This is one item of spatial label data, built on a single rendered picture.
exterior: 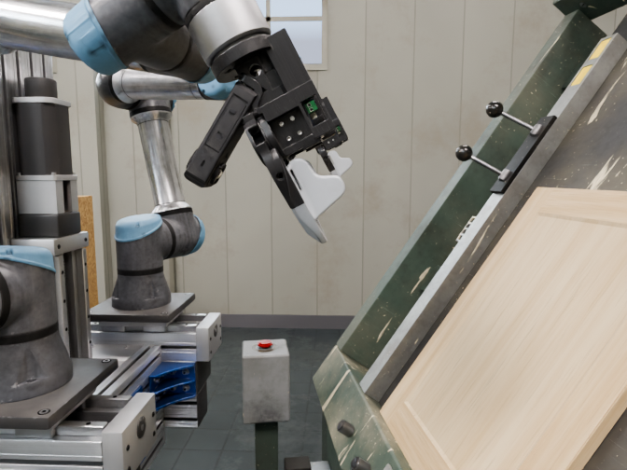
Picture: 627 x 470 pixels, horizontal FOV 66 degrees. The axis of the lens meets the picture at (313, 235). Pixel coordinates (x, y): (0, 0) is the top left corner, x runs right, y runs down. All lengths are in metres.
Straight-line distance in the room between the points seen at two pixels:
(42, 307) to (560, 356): 0.78
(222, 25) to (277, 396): 0.98
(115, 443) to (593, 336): 0.71
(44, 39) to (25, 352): 0.46
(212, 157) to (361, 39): 3.85
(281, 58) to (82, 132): 4.10
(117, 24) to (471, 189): 1.01
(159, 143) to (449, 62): 3.27
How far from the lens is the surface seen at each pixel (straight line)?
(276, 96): 0.51
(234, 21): 0.50
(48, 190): 1.10
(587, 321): 0.78
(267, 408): 1.30
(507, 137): 1.40
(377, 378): 1.11
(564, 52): 1.51
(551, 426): 0.73
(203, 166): 0.51
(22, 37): 0.83
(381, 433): 0.97
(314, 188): 0.49
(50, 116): 1.11
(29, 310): 0.87
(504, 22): 4.55
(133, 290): 1.30
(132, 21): 0.56
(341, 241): 4.21
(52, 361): 0.90
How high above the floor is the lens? 1.38
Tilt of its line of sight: 7 degrees down
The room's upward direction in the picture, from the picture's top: straight up
